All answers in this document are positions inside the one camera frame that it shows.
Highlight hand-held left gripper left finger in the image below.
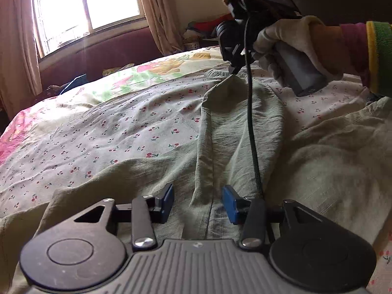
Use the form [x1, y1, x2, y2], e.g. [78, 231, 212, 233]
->
[49, 183, 175, 251]

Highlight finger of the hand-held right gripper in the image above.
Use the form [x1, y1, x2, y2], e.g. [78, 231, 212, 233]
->
[228, 58, 245, 75]

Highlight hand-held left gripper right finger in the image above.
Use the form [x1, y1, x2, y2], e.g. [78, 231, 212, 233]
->
[222, 185, 346, 249]

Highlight light green pants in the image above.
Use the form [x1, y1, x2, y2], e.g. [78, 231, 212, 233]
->
[0, 67, 392, 294]

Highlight person's right forearm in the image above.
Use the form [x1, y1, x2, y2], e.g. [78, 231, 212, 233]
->
[338, 21, 392, 98]

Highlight person's right hand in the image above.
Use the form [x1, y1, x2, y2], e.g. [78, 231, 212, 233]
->
[253, 15, 345, 84]

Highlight pile of colourful clothes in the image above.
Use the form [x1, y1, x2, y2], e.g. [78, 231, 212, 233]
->
[184, 18, 229, 42]

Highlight pink floral bedsheet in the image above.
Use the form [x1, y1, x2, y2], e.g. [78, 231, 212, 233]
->
[0, 47, 221, 166]

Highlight beige curtain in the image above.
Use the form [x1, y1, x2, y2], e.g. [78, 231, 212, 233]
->
[0, 0, 43, 120]
[135, 0, 185, 57]

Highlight cherry print bedsheet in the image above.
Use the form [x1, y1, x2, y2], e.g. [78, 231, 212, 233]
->
[0, 64, 392, 294]

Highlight yellow cloth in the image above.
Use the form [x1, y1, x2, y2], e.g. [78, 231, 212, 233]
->
[102, 64, 135, 76]

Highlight maroon upholstered headboard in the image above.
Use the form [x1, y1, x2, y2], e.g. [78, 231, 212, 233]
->
[38, 26, 163, 88]

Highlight barred window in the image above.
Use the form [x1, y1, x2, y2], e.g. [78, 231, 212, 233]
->
[32, 0, 146, 57]

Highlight blue cloth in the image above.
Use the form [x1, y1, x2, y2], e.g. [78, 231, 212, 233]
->
[60, 73, 88, 94]

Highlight black braided cable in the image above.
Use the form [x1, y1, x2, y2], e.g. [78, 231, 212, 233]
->
[243, 15, 274, 242]

